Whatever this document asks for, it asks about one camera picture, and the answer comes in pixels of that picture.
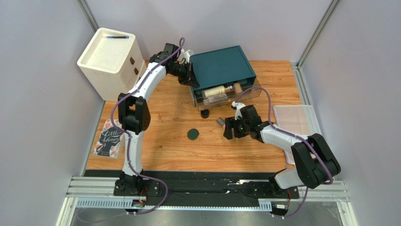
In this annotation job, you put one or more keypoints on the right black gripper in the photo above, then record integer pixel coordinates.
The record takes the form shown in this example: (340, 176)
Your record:
(236, 128)

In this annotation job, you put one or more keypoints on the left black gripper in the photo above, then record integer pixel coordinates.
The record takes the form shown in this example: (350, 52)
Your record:
(190, 79)

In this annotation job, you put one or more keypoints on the peach lip gloss tube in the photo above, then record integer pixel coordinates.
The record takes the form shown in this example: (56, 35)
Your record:
(221, 122)

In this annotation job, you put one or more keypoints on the black round cap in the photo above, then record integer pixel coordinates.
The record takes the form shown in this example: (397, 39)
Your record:
(205, 113)

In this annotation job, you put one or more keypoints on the cream gold pump bottle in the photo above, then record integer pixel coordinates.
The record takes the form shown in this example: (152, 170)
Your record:
(218, 90)

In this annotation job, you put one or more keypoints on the beige foundation bottle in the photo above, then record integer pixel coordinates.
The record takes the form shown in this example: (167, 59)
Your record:
(237, 88)

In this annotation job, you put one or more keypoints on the teal drawer organizer box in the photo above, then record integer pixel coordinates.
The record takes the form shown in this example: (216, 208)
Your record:
(222, 66)

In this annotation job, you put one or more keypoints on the clear lip gloss tube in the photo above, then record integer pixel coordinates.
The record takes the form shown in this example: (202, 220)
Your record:
(217, 99)

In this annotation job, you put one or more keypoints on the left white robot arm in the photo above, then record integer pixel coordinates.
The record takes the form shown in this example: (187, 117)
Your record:
(134, 115)

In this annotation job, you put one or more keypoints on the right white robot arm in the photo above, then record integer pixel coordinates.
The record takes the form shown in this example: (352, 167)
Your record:
(315, 163)

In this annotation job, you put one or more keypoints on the dark green round compact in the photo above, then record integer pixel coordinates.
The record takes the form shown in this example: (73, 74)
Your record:
(193, 134)

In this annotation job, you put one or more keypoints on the white drawer cabinet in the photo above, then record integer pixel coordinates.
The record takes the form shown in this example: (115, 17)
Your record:
(112, 66)

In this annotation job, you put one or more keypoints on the Little Women book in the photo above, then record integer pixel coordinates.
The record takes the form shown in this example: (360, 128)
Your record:
(110, 141)

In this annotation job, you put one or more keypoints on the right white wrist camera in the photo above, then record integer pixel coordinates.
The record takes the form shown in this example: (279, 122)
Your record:
(237, 106)

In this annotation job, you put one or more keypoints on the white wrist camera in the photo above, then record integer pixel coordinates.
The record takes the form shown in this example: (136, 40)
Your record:
(237, 106)
(186, 55)

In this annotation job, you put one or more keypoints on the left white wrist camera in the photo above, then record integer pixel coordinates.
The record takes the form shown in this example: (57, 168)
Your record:
(186, 55)

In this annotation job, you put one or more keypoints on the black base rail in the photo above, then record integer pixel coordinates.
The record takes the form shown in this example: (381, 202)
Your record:
(157, 183)

